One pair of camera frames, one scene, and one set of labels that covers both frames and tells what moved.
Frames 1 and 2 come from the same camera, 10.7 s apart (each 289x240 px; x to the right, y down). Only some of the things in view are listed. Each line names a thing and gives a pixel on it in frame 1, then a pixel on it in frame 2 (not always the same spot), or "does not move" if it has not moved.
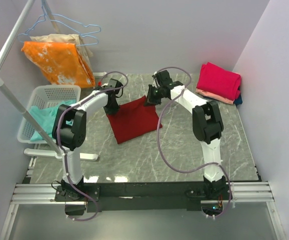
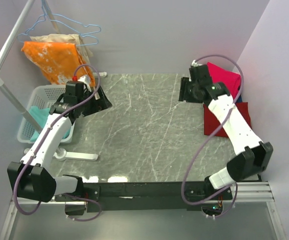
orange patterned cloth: [62, 61] does not move
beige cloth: [84, 51] does not move
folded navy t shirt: [238, 100] does not move
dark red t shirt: [133, 120] to [211, 123]
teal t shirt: [44, 118] does not move
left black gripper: [113, 110] to [102, 103]
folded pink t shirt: [214, 80] does not move
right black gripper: [150, 100] to [185, 82]
